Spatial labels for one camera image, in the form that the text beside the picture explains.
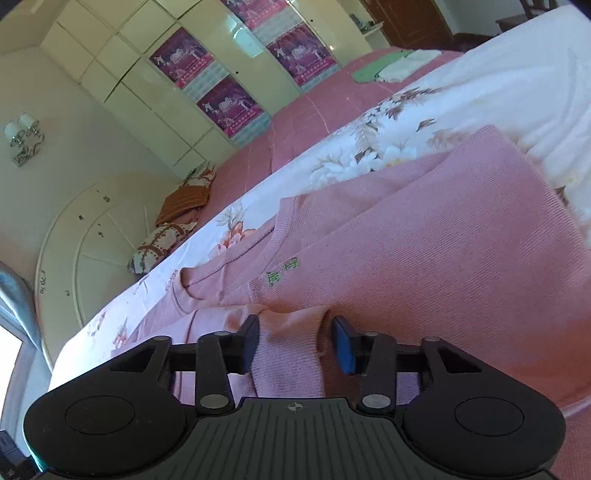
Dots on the cream glossy wardrobe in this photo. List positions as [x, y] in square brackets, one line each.
[157, 87]

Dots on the pink quilted bedspread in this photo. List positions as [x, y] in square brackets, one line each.
[318, 110]

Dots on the purple wall poster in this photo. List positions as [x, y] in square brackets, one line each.
[258, 11]
[233, 108]
[300, 54]
[181, 57]

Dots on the white wall lamp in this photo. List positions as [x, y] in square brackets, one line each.
[23, 138]

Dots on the pink knit sweater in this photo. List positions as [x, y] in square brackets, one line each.
[415, 240]

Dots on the cream round headboard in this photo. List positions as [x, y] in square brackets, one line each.
[92, 240]

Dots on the patterned floral pillow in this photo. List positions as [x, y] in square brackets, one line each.
[157, 244]

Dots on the grey window curtain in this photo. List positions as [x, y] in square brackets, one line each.
[18, 304]

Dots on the white floral bed sheet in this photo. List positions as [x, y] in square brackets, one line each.
[485, 92]

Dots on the white folded cloth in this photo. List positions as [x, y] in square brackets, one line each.
[408, 64]

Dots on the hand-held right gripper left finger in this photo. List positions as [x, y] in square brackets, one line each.
[252, 336]

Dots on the dark wooden chair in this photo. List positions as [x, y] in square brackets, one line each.
[517, 16]

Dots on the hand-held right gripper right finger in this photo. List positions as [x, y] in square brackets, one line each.
[342, 344]

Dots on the brown wooden door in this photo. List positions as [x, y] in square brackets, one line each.
[406, 21]

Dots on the orange brown pillow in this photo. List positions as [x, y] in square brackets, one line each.
[184, 198]

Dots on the green folded cloth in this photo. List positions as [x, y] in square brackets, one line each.
[376, 67]

